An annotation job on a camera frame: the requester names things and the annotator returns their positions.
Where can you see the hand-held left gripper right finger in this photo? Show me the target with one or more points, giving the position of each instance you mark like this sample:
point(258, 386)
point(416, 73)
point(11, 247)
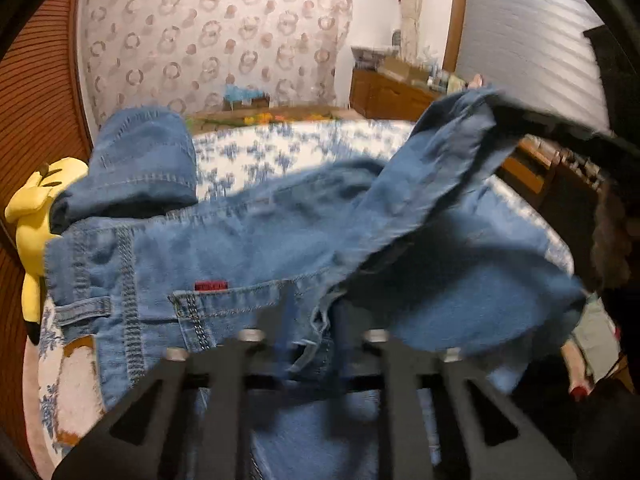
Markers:
point(355, 347)

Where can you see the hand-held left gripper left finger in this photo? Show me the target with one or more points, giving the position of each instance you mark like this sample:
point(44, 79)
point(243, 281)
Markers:
point(265, 345)

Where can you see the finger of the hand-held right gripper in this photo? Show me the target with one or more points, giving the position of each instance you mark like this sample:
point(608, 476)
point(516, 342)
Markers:
point(550, 120)

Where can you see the blue denim pants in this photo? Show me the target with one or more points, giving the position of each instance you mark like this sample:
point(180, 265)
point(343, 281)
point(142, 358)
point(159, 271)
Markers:
point(250, 240)

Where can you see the person's right hand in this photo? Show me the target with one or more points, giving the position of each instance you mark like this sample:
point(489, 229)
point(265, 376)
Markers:
point(612, 235)

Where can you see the pink bottle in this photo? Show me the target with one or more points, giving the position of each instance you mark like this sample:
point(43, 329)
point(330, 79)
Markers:
point(476, 81)

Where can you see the grey window blind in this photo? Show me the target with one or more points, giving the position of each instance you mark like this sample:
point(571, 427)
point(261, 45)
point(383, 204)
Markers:
point(525, 35)

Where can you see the row of toiletry bottles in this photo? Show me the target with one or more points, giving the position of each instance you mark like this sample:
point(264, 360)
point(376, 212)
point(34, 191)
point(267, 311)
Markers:
point(445, 79)

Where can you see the open cardboard box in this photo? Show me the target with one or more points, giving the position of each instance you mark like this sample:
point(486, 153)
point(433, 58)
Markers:
point(400, 67)

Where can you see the wooden sideboard cabinet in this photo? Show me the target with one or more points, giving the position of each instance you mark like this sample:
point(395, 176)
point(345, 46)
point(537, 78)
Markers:
point(390, 97)

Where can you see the beige tied curtain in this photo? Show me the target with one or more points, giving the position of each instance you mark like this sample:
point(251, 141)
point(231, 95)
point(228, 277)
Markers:
point(412, 10)

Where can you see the grey storage basket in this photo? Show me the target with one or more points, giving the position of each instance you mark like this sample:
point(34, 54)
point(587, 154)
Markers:
point(370, 57)

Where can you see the white blue floral bed sheet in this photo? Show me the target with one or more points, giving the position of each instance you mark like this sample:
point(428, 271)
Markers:
point(300, 145)

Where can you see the colourful floral blanket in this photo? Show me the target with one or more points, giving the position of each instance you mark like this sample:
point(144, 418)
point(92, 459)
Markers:
point(260, 119)

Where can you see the person's foot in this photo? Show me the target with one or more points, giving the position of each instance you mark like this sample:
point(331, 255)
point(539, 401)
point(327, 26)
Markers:
point(580, 370)

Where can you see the cardboard box with blue cloth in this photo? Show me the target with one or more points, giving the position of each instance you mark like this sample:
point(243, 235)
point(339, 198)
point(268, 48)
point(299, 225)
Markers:
point(245, 100)

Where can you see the yellow plush toy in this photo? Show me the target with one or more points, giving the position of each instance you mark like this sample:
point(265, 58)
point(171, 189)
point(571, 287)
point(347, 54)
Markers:
point(35, 220)

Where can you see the brown louvered wardrobe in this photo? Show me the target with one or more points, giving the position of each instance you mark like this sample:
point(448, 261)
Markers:
point(40, 85)

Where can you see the wooden window frame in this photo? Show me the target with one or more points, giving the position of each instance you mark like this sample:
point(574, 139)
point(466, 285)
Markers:
point(456, 20)

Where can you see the circle patterned wall curtain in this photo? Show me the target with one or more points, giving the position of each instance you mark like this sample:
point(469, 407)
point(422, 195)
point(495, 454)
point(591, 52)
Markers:
point(200, 35)

